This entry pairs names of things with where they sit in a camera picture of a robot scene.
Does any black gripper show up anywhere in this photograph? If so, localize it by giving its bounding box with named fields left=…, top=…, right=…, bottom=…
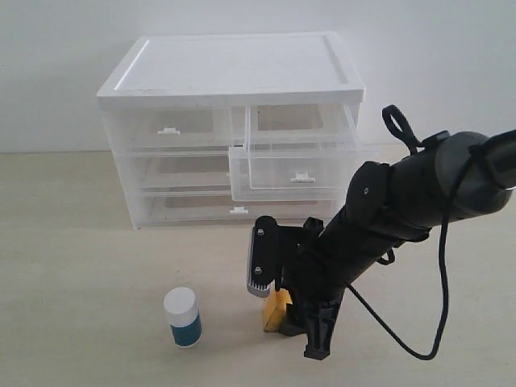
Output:
left=276, top=217, right=343, bottom=360

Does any yellow sponge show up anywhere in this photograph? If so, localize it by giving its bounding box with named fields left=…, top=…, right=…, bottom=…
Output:
left=262, top=289, right=292, bottom=332

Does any white blue pill bottle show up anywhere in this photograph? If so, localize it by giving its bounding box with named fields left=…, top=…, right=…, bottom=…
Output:
left=163, top=286, right=202, bottom=348

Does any clear drawer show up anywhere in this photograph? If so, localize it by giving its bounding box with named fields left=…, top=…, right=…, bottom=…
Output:
left=115, top=152, right=230, bottom=190
left=127, top=192, right=339, bottom=227
left=228, top=103, right=361, bottom=202
left=105, top=108, right=232, bottom=152

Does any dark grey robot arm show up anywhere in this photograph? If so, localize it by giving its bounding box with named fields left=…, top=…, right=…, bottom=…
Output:
left=283, top=131, right=515, bottom=360

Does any white plastic drawer cabinet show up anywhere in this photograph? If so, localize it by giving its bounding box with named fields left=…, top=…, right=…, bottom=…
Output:
left=97, top=31, right=364, bottom=229

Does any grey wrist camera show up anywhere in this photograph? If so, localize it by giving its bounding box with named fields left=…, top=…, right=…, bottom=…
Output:
left=247, top=216, right=279, bottom=298

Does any black cable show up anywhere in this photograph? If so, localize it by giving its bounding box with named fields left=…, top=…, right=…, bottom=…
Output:
left=348, top=105, right=501, bottom=360

